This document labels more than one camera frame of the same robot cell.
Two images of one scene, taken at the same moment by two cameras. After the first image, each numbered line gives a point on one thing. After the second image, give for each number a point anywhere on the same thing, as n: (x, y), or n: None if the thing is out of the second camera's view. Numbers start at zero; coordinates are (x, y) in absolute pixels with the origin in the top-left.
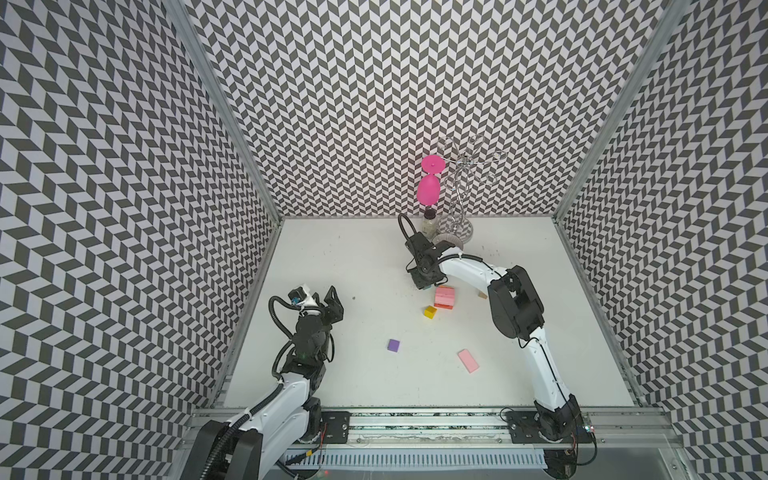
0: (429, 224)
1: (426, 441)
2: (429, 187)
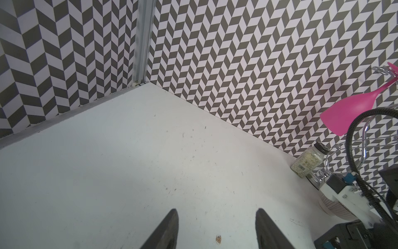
0: (309, 160)
1: None
2: (340, 118)
